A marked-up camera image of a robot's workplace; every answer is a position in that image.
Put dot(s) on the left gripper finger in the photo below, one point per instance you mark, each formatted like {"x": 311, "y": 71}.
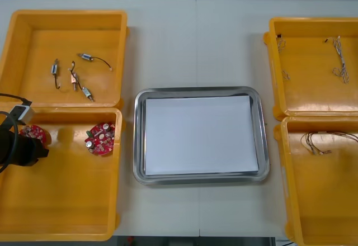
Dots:
{"x": 42, "y": 151}

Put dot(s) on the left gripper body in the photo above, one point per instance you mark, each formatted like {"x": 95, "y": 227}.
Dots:
{"x": 26, "y": 152}

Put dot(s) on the round red circuit board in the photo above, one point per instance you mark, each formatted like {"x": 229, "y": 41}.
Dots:
{"x": 35, "y": 131}
{"x": 100, "y": 139}

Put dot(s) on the steel tray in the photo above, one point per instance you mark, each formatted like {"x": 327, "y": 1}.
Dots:
{"x": 138, "y": 145}

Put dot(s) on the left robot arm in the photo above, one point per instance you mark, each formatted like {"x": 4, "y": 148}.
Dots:
{"x": 7, "y": 148}

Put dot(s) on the yellow-orange plastic bin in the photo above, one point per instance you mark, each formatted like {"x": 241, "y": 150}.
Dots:
{"x": 56, "y": 187}
{"x": 307, "y": 89}
{"x": 321, "y": 195}
{"x": 33, "y": 47}

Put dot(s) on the white paper sheet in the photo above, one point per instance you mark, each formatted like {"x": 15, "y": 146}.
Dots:
{"x": 201, "y": 134}

